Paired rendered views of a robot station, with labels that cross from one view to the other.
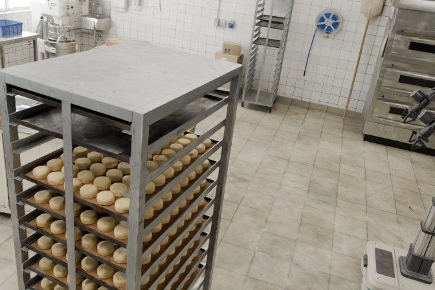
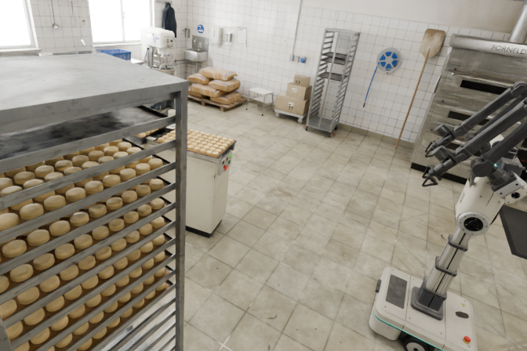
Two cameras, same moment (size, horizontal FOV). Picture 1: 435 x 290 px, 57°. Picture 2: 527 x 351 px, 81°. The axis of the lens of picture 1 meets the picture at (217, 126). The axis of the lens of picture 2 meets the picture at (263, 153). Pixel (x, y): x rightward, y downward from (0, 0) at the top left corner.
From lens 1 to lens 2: 0.71 m
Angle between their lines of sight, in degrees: 9
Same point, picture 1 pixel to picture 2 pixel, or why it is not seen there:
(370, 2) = (429, 43)
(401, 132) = not seen: hidden behind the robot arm
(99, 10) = (200, 45)
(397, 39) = (448, 77)
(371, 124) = (419, 154)
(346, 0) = (407, 41)
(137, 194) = not seen: outside the picture
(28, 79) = not seen: outside the picture
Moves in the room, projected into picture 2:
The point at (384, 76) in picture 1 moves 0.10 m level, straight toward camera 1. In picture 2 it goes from (434, 111) to (433, 113)
